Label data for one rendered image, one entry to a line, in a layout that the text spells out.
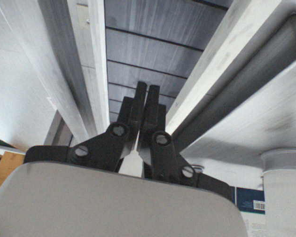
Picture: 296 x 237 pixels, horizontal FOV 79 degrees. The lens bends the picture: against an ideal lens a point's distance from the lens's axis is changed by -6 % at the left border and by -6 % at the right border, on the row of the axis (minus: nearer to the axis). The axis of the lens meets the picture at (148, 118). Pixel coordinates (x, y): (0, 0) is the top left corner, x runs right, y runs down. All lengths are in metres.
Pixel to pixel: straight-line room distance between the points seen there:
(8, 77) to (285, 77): 0.43
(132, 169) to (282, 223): 0.24
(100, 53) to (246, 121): 0.19
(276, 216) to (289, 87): 0.22
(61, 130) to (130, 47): 0.29
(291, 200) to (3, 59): 0.50
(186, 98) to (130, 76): 0.07
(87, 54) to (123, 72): 0.09
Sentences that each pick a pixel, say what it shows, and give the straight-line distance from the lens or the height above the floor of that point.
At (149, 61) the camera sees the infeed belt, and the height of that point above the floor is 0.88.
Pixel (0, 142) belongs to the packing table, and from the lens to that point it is 2.23.
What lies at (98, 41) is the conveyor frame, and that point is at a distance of 0.18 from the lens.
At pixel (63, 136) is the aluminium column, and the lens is 0.41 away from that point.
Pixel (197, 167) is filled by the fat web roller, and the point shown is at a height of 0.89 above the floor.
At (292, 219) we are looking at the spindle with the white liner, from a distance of 0.36.
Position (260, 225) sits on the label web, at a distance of 0.59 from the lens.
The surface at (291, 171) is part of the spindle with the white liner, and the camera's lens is 0.37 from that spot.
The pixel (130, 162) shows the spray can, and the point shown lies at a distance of 0.30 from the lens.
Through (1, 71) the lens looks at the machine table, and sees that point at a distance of 0.42.
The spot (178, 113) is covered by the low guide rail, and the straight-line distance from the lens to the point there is 0.18.
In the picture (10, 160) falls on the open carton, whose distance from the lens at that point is 2.13.
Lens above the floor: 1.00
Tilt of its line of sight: 25 degrees down
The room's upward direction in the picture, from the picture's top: 170 degrees counter-clockwise
